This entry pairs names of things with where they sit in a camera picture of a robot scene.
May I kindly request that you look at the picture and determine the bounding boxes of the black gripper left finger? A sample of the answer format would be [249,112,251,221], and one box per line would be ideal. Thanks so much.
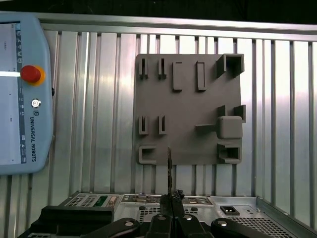
[81,194,174,238]

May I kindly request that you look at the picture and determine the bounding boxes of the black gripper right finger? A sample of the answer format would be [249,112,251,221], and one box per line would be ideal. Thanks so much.
[172,189,277,238]

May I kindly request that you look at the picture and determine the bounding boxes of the RAM memory stick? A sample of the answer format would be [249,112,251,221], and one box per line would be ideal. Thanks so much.
[166,145,174,197]

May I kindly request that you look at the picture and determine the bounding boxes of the grey power supply unit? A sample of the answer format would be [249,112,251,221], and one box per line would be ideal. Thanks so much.
[211,197,308,238]

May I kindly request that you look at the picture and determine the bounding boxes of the black open PC case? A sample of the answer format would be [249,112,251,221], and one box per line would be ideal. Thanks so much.
[17,190,317,238]

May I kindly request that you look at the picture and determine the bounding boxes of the grey plastic parts rack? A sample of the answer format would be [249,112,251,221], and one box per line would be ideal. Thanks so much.
[133,53,247,166]

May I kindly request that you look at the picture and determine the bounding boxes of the pale blue teach pendant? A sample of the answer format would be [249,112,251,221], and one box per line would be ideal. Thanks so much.
[0,12,54,177]

